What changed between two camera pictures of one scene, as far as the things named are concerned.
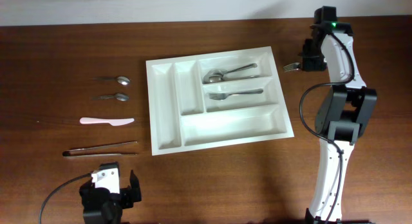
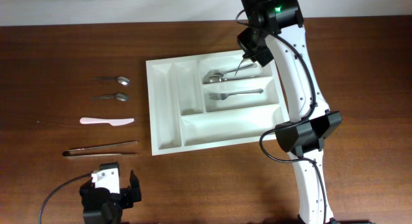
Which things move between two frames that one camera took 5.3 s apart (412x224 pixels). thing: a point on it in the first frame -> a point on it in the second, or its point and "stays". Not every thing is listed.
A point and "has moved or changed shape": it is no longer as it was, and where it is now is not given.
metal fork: x=223 y=96 stays
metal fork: x=294 y=66 has moved or changed shape
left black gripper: x=127 y=200 stays
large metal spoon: x=224 y=72 stays
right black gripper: x=311 y=64 -> x=257 y=55
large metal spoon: x=214 y=78 stays
